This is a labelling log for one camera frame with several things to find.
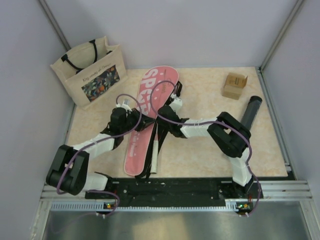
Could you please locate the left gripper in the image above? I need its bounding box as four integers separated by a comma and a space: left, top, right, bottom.
120, 108, 156, 134

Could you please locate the pink racket cover bag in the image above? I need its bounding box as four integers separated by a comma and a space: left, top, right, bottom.
124, 65, 179, 177

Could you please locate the pink racket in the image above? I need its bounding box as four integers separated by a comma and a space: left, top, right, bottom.
150, 139, 159, 174

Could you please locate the black shuttlecock tube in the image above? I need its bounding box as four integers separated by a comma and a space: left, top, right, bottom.
240, 95, 263, 130

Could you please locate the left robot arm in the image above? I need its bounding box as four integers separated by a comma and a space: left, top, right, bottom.
46, 107, 156, 199

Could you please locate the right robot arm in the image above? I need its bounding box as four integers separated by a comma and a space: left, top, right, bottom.
157, 103, 259, 198

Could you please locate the small cardboard box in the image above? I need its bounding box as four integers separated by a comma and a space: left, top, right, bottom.
222, 72, 248, 100

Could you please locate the beige floral tote bag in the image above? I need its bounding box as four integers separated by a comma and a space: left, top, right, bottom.
50, 36, 128, 109

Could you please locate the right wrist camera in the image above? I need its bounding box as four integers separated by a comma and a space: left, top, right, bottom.
169, 93, 183, 112

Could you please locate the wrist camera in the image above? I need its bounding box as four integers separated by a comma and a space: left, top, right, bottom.
169, 93, 183, 112
116, 98, 132, 113

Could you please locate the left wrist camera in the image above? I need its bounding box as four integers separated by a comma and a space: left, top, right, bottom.
116, 98, 132, 113

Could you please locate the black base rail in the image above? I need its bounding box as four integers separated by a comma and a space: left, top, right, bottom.
84, 176, 265, 208

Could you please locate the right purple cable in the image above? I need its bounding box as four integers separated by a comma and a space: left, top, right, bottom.
150, 80, 262, 217

